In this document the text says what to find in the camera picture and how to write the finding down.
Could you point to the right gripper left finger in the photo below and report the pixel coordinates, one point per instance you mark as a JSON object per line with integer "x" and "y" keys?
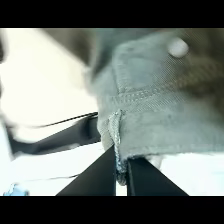
{"x": 96, "y": 180}

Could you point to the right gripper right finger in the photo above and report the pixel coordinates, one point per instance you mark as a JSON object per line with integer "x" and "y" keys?
{"x": 146, "y": 181}

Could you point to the grey-blue jeans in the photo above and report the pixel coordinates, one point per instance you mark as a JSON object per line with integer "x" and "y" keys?
{"x": 160, "y": 106}

